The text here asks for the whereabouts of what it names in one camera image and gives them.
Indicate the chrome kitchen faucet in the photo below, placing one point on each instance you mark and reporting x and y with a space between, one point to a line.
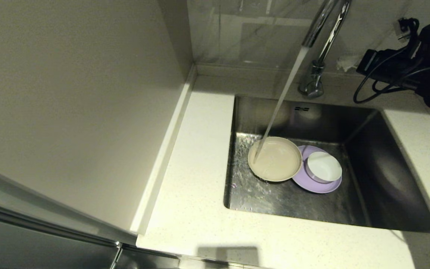
310 80

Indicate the white round bowl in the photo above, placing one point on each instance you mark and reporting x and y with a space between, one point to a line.
325 166

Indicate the purple round plate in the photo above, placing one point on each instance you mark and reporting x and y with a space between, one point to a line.
312 185

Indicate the beige round plate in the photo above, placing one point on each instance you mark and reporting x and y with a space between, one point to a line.
278 164

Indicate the stainless steel sink basin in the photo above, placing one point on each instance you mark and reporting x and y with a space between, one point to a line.
379 175

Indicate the running water stream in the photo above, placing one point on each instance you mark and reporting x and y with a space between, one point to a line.
280 104

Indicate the grey under-counter cabinet front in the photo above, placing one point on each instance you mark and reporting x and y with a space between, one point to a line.
147 261

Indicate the tall beige side panel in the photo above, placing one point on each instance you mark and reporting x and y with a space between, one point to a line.
69 93

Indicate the grey glossy refrigerator door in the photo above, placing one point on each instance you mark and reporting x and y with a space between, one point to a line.
13 192
32 250

